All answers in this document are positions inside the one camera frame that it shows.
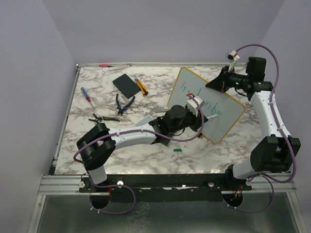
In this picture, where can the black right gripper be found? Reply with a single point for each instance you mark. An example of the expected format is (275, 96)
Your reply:
(220, 83)

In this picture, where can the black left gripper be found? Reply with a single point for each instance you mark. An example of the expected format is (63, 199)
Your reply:
(198, 121)

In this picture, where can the yellow framed whiteboard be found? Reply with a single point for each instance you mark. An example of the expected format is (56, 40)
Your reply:
(228, 109)

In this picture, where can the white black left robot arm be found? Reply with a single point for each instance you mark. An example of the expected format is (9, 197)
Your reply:
(97, 145)

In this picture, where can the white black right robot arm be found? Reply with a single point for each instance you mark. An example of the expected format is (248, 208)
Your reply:
(276, 151)

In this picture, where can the large dark grey foam block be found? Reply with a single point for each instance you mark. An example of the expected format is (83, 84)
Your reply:
(162, 141)

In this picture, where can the silver open-end wrench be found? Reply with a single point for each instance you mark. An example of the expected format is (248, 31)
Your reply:
(151, 111)

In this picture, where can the white grey rectangular eraser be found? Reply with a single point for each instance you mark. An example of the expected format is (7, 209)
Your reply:
(144, 121)

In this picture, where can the yellow black utility knife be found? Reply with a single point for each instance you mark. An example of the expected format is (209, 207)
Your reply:
(142, 87)

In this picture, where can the small dark grey foam block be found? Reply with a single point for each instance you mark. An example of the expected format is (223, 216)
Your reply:
(126, 85)

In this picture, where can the blue red screwdriver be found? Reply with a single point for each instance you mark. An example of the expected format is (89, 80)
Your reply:
(87, 97)

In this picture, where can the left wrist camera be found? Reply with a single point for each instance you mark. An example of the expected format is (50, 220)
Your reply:
(193, 102)

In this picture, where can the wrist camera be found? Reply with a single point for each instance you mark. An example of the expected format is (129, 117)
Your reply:
(233, 58)
(193, 102)

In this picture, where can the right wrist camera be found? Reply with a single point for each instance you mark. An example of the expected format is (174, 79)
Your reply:
(233, 58)

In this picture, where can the black front mounting rail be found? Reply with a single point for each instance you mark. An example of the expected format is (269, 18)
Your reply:
(166, 188)

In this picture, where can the red marker on rail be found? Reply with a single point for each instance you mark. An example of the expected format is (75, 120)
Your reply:
(105, 65)

